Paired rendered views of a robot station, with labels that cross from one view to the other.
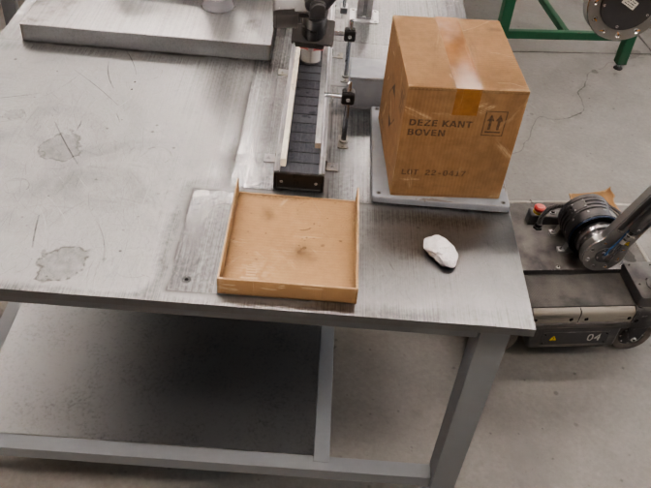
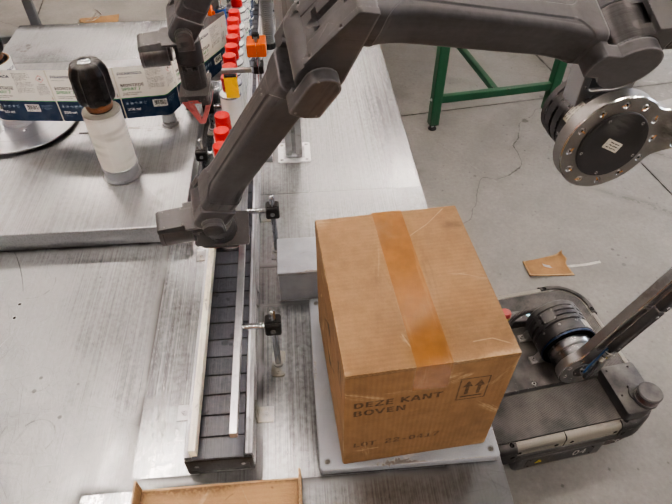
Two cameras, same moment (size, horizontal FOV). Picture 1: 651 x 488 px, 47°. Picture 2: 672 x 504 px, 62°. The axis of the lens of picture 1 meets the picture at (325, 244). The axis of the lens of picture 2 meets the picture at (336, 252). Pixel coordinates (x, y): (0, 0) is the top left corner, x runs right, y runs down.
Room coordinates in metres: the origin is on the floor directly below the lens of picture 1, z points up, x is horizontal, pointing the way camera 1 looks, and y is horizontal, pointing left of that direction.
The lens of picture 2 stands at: (0.89, -0.10, 1.75)
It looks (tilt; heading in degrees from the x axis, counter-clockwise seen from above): 46 degrees down; 357
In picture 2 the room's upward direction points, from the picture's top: straight up
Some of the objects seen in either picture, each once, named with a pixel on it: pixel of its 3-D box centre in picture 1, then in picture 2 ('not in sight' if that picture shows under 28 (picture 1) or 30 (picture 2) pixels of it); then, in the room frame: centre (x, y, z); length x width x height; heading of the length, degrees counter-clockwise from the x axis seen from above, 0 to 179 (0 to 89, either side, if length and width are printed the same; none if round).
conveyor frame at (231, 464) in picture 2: (316, 11); (239, 158); (2.10, 0.10, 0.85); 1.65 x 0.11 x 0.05; 2
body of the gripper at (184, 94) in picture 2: not in sight; (193, 76); (2.03, 0.16, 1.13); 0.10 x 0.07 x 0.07; 2
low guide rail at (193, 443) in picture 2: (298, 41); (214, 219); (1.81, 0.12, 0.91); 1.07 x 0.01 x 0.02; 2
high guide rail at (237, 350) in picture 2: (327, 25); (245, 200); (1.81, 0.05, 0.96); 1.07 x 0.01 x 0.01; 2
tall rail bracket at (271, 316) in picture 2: (336, 111); (263, 340); (1.48, 0.00, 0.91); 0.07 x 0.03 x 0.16; 92
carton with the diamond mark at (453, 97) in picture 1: (446, 106); (400, 332); (1.43, -0.23, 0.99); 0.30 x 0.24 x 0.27; 6
